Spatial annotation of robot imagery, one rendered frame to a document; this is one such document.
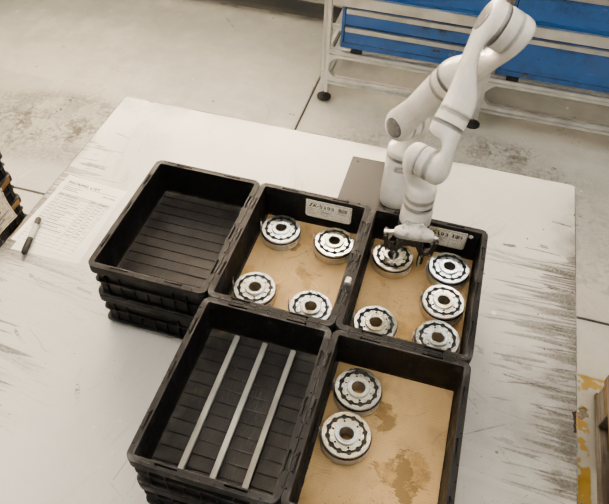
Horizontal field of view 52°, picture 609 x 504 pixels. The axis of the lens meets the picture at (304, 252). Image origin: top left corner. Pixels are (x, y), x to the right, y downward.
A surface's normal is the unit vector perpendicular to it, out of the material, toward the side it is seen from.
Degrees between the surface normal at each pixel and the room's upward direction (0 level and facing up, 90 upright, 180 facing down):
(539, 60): 90
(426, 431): 0
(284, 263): 0
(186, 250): 0
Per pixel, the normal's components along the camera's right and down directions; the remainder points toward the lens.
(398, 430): 0.03, -0.66
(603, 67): -0.27, 0.72
